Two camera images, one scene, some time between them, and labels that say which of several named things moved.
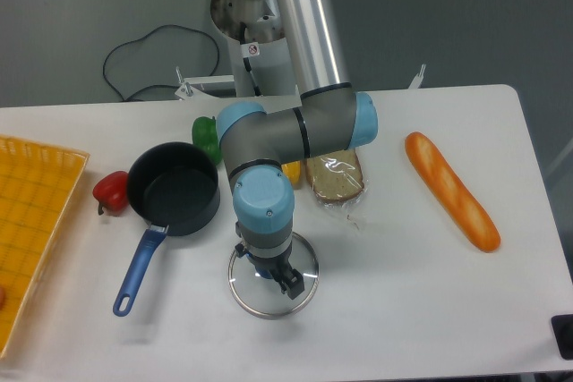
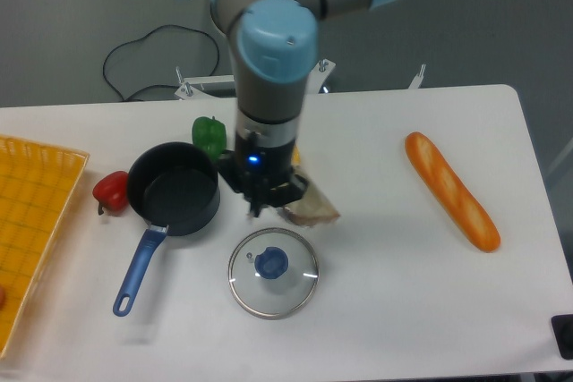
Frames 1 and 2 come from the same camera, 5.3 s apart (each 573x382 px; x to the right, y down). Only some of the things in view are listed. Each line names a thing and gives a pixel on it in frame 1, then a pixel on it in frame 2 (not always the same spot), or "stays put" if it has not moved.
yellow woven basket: x=38 y=185 stays put
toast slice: x=337 y=180 → x=313 y=207
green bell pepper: x=204 y=134 stays put
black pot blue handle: x=172 y=186 stays put
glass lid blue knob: x=255 y=290 stays put
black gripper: x=277 y=266 → x=252 y=168
